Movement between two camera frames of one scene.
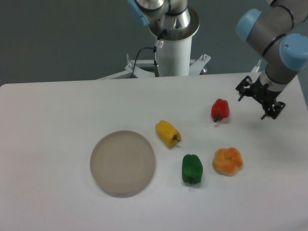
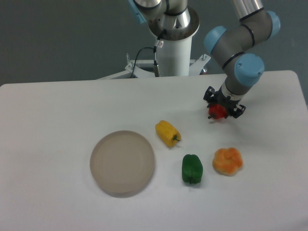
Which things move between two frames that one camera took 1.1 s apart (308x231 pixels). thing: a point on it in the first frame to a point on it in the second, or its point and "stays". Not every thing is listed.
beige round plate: (122, 163) stays
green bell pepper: (192, 169) stays
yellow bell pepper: (167, 133) stays
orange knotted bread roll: (227, 161) stays
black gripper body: (264, 96) to (228, 103)
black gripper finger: (244, 91) to (208, 94)
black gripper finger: (274, 110) to (239, 111)
